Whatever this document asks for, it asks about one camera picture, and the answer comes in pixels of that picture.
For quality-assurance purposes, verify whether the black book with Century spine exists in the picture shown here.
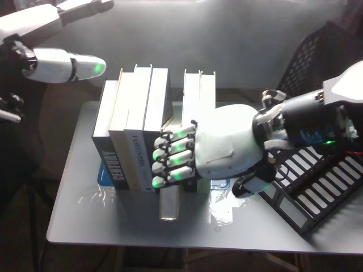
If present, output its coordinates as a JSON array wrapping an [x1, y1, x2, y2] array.
[[91, 79, 130, 191]]

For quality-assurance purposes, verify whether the blue metal bookend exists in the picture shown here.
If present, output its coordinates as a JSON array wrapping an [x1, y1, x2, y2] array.
[[96, 163, 231, 190]]

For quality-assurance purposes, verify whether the pale green book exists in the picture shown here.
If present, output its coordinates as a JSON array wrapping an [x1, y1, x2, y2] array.
[[197, 70, 218, 196]]

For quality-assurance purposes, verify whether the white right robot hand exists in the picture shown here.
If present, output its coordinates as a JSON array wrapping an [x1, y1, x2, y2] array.
[[151, 104, 275, 199]]

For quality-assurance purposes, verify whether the plain cream hardcover book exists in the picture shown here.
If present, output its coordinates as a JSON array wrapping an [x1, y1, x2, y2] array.
[[158, 115, 184, 222]]

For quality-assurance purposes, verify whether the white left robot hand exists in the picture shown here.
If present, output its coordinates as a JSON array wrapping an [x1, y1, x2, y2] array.
[[0, 0, 115, 84]]

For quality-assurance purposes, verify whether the black slotted file tray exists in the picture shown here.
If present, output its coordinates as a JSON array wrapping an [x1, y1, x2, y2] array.
[[255, 21, 363, 237]]

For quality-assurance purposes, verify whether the white backdrop cloth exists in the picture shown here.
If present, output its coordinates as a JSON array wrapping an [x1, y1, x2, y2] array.
[[42, 0, 352, 94]]

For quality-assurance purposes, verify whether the beige-spined book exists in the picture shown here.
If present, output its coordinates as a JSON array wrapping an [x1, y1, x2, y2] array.
[[108, 67, 142, 191]]

